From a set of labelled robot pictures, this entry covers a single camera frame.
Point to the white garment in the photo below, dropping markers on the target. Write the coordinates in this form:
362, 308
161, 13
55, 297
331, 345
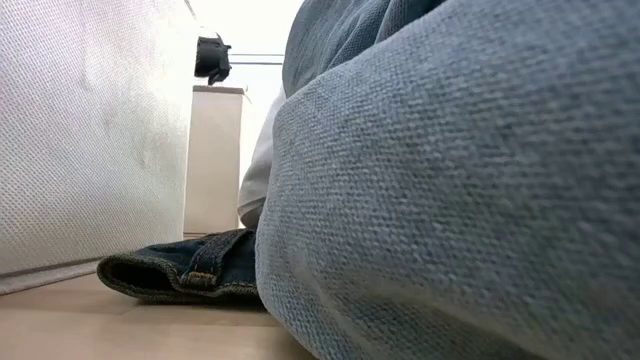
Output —
257, 175

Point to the dark blue jeans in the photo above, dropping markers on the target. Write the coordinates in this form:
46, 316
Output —
200, 265

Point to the light blue denim garment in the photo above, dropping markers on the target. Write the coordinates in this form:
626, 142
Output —
450, 200

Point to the white fabric storage bin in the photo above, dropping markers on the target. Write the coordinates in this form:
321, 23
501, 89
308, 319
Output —
214, 160
90, 135

